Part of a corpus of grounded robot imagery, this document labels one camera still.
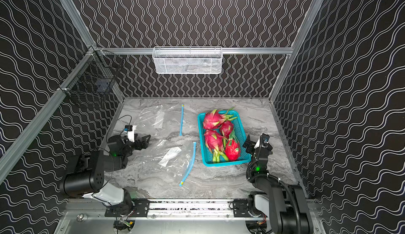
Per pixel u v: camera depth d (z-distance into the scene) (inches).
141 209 29.0
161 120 41.6
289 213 15.9
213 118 36.0
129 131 31.7
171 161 31.4
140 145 32.9
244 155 33.9
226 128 37.4
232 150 33.7
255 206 24.9
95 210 29.6
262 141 28.1
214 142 34.5
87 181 17.7
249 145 31.2
